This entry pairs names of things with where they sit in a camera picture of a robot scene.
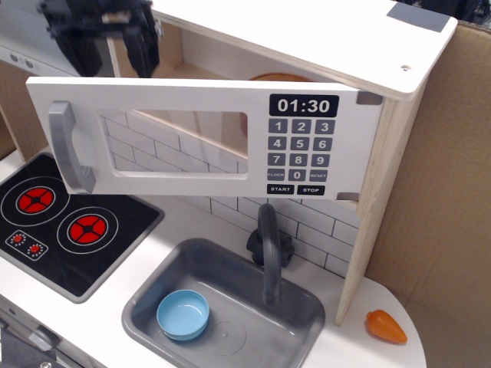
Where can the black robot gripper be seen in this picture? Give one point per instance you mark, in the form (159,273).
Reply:
(70,22)

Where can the white toy microwave door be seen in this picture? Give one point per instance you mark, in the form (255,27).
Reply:
(194,137)

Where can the wooden toy microwave cabinet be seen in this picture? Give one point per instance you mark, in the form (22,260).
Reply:
(353,42)

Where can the grey range hood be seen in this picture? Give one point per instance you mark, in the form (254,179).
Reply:
(27,44)

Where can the orange transparent toy pot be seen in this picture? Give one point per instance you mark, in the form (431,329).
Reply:
(270,77)

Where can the black toy stove top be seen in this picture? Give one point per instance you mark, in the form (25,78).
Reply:
(70,243)

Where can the dark grey toy faucet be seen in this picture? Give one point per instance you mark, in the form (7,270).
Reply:
(271,250)

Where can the grey toy sink basin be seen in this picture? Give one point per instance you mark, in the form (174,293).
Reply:
(242,330)

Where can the light blue bowl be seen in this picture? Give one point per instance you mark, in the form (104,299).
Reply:
(183,315)

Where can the grey tape patch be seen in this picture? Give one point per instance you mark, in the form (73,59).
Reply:
(418,17)

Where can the brown cardboard panel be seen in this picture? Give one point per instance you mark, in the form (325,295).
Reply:
(433,247)

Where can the orange toy carrot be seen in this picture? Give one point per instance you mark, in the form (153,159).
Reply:
(382,325)

